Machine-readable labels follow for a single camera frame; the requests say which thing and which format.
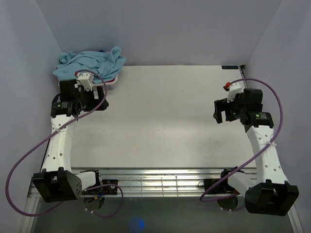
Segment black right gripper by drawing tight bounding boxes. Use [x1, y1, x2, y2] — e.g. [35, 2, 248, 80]
[213, 92, 246, 124]

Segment light blue trousers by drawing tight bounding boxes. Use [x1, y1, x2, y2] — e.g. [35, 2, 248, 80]
[53, 46, 126, 82]

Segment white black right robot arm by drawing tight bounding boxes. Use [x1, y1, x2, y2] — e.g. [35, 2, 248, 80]
[213, 86, 299, 216]

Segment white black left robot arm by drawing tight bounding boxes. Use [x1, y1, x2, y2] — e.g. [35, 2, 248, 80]
[32, 80, 109, 202]

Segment white plastic laundry basket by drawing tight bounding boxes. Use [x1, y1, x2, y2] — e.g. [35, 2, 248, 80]
[92, 75, 119, 90]

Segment dark table label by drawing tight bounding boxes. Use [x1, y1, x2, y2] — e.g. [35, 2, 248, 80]
[221, 65, 239, 70]

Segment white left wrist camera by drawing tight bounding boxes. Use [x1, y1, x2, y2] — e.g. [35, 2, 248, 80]
[76, 72, 99, 100]

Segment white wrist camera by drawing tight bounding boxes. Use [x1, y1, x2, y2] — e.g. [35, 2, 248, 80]
[76, 72, 99, 100]
[224, 83, 242, 103]

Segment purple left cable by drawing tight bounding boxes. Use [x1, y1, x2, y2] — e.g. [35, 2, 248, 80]
[5, 70, 124, 218]

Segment purple cable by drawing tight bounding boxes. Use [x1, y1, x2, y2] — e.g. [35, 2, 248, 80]
[5, 70, 124, 218]
[199, 78, 283, 211]

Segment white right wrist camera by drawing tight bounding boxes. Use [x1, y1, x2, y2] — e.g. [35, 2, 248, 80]
[224, 83, 242, 103]

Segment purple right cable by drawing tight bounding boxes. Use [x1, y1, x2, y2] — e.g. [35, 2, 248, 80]
[199, 78, 283, 211]

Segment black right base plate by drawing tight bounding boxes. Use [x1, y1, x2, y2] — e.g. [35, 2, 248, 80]
[203, 178, 241, 195]

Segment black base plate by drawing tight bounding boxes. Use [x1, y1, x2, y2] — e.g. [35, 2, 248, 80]
[203, 178, 241, 195]
[82, 179, 119, 196]

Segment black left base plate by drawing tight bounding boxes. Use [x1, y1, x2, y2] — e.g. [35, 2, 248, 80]
[82, 179, 119, 196]

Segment aluminium rail frame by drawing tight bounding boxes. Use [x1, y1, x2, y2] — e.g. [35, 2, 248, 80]
[20, 168, 303, 233]

